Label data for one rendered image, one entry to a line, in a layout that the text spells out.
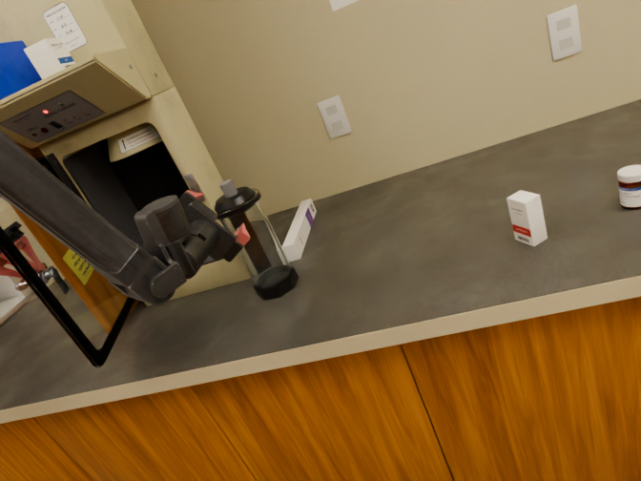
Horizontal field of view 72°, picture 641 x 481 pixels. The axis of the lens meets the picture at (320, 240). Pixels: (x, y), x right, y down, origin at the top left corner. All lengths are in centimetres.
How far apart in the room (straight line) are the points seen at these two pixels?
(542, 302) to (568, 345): 13
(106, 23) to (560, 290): 94
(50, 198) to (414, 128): 101
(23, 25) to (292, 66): 64
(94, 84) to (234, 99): 54
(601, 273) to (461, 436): 44
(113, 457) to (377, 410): 69
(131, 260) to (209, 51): 87
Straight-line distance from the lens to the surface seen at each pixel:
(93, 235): 66
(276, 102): 139
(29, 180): 63
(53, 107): 105
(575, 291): 77
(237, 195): 93
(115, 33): 104
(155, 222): 70
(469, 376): 90
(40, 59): 103
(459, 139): 139
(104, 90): 99
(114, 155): 114
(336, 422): 100
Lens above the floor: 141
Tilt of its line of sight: 24 degrees down
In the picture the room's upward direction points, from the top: 24 degrees counter-clockwise
